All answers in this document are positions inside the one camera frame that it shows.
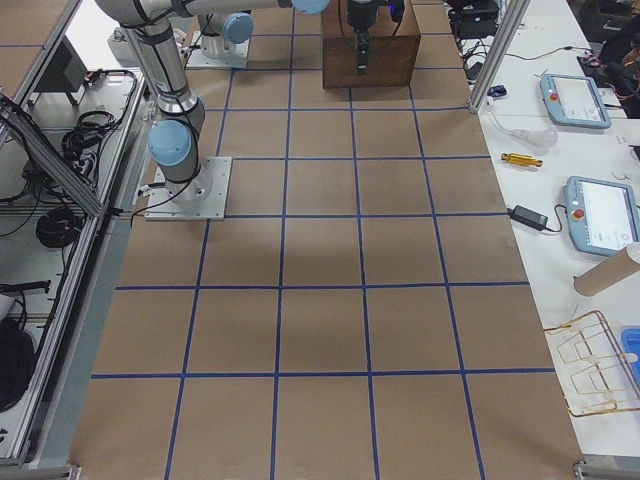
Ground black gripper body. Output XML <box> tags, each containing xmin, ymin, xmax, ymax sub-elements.
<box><xmin>347</xmin><ymin>0</ymin><xmax>379</xmax><ymax>31</ymax></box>

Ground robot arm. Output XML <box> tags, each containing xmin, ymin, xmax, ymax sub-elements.
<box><xmin>197</xmin><ymin>12</ymin><xmax>254</xmax><ymax>59</ymax></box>
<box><xmin>98</xmin><ymin>1</ymin><xmax>329</xmax><ymax>138</ymax></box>

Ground dark wooden drawer cabinet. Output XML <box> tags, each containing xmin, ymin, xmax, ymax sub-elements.
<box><xmin>321</xmin><ymin>1</ymin><xmax>420</xmax><ymax>89</ymax></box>

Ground far teach pendant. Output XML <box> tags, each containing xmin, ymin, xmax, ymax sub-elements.
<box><xmin>539</xmin><ymin>74</ymin><xmax>611</xmax><ymax>130</ymax></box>

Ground teach pendant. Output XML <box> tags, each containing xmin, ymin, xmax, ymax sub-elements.
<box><xmin>564</xmin><ymin>176</ymin><xmax>639</xmax><ymax>256</ymax></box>
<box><xmin>539</xmin><ymin>74</ymin><xmax>611</xmax><ymax>130</ymax></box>

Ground black power adapter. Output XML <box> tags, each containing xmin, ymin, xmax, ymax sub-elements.
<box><xmin>507</xmin><ymin>205</ymin><xmax>548</xmax><ymax>231</ymax></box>

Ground near teach pendant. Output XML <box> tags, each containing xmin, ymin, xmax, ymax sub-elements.
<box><xmin>564</xmin><ymin>176</ymin><xmax>639</xmax><ymax>256</ymax></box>

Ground cardboard tube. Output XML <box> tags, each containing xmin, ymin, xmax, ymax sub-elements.
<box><xmin>573</xmin><ymin>242</ymin><xmax>639</xmax><ymax>297</ymax></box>

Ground blue plastic box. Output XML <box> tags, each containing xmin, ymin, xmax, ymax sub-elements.
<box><xmin>620</xmin><ymin>327</ymin><xmax>640</xmax><ymax>377</ymax></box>

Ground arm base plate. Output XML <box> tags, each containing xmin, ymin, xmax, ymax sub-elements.
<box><xmin>143</xmin><ymin>157</ymin><xmax>232</xmax><ymax>221</ymax></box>
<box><xmin>186</xmin><ymin>30</ymin><xmax>250</xmax><ymax>69</ymax></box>

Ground aluminium frame post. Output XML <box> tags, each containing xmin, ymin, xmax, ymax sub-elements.
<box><xmin>468</xmin><ymin>0</ymin><xmax>530</xmax><ymax>113</ymax></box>

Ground copper wire rack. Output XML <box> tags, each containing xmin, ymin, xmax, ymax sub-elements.
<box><xmin>544</xmin><ymin>310</ymin><xmax>639</xmax><ymax>418</ymax></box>

